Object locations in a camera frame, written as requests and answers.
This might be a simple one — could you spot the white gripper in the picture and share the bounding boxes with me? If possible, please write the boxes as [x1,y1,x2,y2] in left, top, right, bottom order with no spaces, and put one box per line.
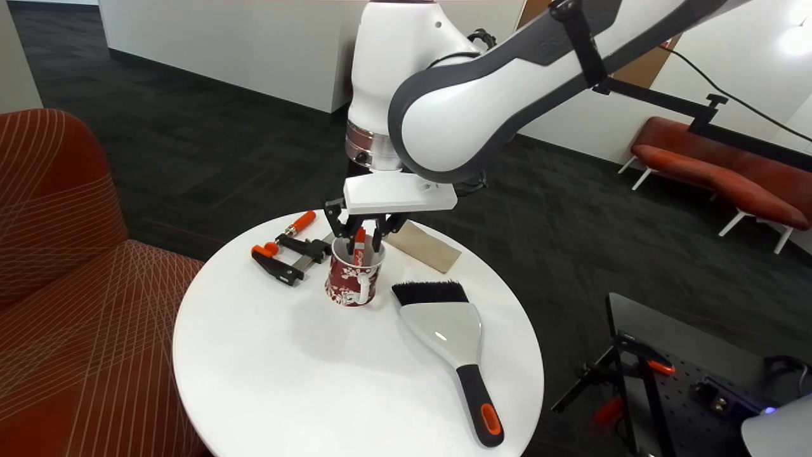
[323,173,456,252]

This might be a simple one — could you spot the red marker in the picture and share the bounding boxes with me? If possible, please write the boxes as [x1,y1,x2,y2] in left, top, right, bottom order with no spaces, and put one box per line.
[353,227,367,272]

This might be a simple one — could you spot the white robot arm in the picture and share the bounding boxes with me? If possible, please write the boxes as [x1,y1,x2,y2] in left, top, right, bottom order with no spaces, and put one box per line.
[325,0,743,241]

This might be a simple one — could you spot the dark robot base cart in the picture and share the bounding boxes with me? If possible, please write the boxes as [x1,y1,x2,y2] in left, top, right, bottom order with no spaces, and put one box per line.
[554,293,812,457]

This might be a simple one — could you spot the red white patterned cup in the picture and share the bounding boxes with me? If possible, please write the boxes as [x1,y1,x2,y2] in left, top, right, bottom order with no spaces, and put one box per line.
[325,241,385,308]

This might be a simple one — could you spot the orange black bar clamp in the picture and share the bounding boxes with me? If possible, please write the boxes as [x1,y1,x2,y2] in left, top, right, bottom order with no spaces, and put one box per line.
[250,211,329,286]

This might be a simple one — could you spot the round white table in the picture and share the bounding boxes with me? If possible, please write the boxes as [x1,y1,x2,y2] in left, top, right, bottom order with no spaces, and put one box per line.
[173,216,546,457]

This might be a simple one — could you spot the orange corner sofa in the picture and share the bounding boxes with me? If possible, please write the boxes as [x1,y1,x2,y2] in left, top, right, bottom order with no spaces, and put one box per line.
[0,110,211,457]

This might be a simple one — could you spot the orange clamp on cart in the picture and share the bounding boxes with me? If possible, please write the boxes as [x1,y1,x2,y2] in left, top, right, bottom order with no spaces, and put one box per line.
[588,394,626,428]
[622,356,677,379]

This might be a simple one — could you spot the red bench white legs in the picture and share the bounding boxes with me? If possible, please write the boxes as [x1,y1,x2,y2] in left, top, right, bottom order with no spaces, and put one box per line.
[625,117,812,252]

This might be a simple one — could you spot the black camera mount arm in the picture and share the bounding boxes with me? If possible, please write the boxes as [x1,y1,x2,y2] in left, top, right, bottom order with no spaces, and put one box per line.
[547,0,726,121]

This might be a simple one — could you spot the black camera cable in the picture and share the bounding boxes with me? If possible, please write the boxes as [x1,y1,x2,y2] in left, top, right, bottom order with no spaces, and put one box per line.
[656,44,812,147]

